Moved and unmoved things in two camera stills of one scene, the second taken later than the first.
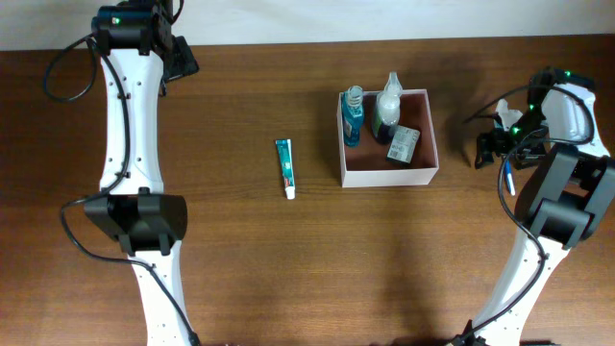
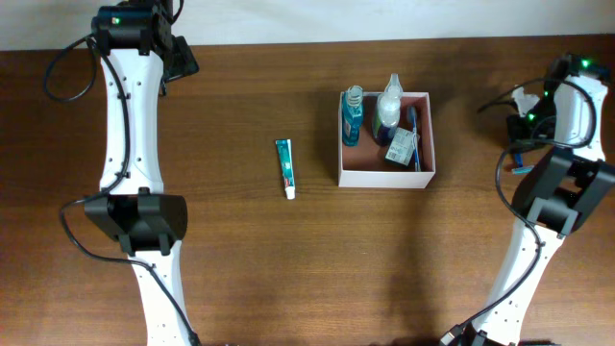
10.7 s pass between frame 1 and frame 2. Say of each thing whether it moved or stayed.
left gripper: stayed
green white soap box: stayed
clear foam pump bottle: stayed
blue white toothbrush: moved
